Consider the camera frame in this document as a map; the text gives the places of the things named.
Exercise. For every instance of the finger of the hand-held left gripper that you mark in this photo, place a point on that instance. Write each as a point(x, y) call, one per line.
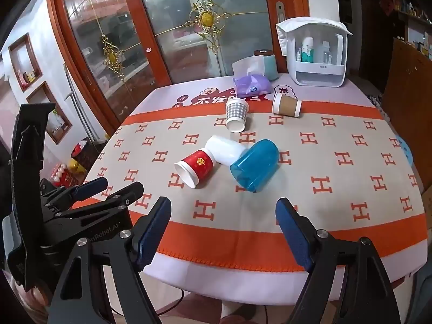
point(91, 186)
point(130, 192)

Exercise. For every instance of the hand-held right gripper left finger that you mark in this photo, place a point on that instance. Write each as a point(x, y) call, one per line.
point(152, 234)

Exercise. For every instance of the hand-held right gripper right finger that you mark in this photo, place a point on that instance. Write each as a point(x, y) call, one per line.
point(293, 234)

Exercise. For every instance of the red paper cup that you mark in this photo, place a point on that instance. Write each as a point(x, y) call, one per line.
point(198, 163)

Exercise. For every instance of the blue transparent plastic cup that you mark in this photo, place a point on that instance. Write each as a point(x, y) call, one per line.
point(256, 162)

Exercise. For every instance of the white plastic cup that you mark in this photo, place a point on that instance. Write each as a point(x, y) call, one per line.
point(223, 146)

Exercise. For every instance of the brown paper cup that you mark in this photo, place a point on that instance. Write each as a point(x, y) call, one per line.
point(289, 105)

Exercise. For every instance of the checked paper cup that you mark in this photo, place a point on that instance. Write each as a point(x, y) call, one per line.
point(236, 111)

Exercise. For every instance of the yellow bag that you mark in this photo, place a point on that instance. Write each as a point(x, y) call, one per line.
point(76, 167)

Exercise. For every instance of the red pack with white balls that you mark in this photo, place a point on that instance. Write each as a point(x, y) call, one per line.
point(62, 175)

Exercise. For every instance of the orange patterned tablecloth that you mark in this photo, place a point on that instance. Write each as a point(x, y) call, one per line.
point(317, 162)

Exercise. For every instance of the metal pole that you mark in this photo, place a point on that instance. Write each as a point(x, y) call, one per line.
point(76, 101)

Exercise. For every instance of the blue plastic stool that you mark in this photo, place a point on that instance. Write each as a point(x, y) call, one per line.
point(404, 150)

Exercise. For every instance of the purple wet wipes pack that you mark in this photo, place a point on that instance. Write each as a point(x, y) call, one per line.
point(251, 85)

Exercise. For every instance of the white storage case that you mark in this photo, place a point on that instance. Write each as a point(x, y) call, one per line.
point(317, 74)

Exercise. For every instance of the teal canister with brown lid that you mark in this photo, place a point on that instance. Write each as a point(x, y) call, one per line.
point(271, 66)

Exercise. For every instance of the brown wooden board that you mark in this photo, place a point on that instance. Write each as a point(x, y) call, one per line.
point(405, 91)

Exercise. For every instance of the white and teal bottle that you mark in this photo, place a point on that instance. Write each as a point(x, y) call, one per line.
point(307, 51)

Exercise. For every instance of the clear small bottle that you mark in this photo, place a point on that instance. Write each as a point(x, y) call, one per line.
point(325, 52)

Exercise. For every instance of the shelf with bottles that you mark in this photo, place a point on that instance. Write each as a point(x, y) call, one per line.
point(415, 10)

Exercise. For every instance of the wooden wall niche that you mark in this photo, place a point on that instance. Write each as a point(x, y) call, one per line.
point(23, 60)
point(50, 114)

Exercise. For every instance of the glass door with orange frame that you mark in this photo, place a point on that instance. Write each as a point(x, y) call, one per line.
point(162, 23)

